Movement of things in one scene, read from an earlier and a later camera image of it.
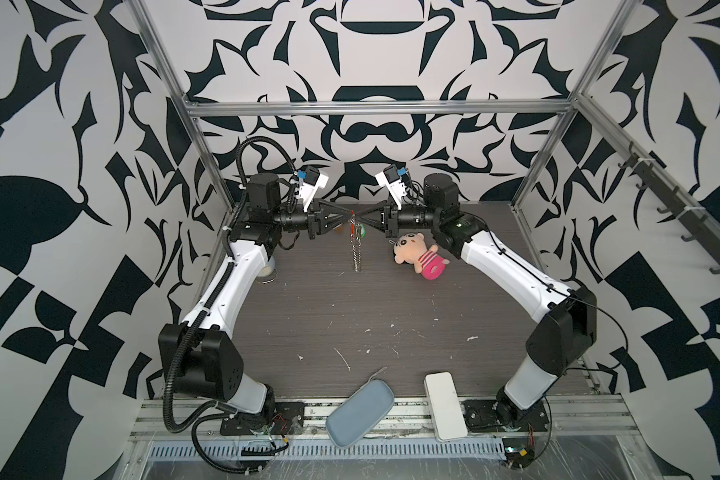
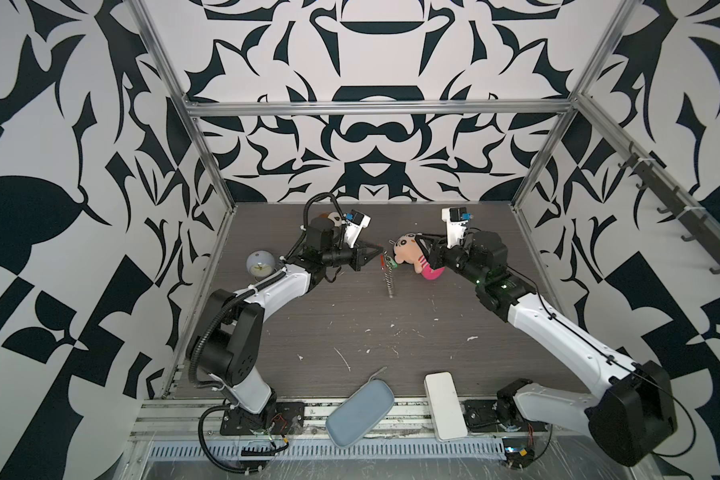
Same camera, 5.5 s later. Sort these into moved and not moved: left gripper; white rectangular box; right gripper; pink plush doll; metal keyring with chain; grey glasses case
Moved: metal keyring with chain; right gripper; left gripper
Not moved: white rectangular box; grey glasses case; pink plush doll
